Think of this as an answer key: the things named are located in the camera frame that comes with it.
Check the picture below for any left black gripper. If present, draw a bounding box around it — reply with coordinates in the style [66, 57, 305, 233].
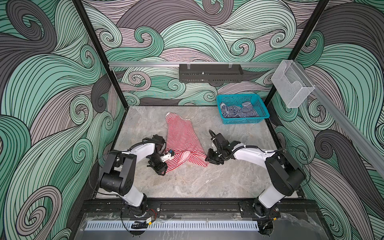
[148, 155, 168, 175]

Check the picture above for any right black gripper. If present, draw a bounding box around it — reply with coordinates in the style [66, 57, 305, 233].
[202, 148, 225, 165]

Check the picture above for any red white striped tank top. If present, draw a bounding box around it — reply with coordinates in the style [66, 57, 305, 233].
[166, 113, 209, 172]

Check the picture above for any teal plastic basket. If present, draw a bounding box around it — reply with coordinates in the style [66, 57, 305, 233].
[217, 94, 270, 125]

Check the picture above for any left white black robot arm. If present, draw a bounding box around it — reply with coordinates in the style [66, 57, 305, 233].
[98, 139, 174, 208]

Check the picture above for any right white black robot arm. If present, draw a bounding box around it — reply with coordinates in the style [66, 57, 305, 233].
[206, 130, 307, 215]

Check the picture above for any navy white striped tank top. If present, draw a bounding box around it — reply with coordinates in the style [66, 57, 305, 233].
[220, 102, 259, 119]

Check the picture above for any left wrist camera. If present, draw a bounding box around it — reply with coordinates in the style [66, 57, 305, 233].
[161, 150, 175, 163]

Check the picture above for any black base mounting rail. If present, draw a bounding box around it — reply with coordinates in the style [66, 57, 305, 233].
[80, 198, 320, 219]

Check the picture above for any white slotted cable duct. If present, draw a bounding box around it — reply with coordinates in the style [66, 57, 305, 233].
[85, 220, 259, 231]

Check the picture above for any black perforated wall tray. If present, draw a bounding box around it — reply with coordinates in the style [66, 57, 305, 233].
[179, 64, 244, 85]

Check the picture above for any clear plastic wall bin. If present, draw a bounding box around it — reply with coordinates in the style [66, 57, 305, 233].
[271, 60, 315, 108]

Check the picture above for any back aluminium rail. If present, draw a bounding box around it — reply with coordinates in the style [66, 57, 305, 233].
[108, 61, 280, 68]

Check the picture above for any aluminium rail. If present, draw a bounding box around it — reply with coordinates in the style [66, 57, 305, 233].
[108, 61, 280, 68]
[298, 64, 384, 176]

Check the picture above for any left black frame post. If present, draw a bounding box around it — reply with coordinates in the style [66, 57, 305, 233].
[72, 0, 129, 112]

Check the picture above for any black frame post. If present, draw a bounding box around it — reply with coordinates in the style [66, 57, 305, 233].
[72, 0, 129, 112]
[264, 1, 329, 106]

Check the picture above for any right aluminium rail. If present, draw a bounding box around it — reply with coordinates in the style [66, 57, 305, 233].
[298, 64, 384, 176]

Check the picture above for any right black frame post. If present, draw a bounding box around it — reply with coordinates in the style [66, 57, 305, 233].
[264, 1, 329, 106]

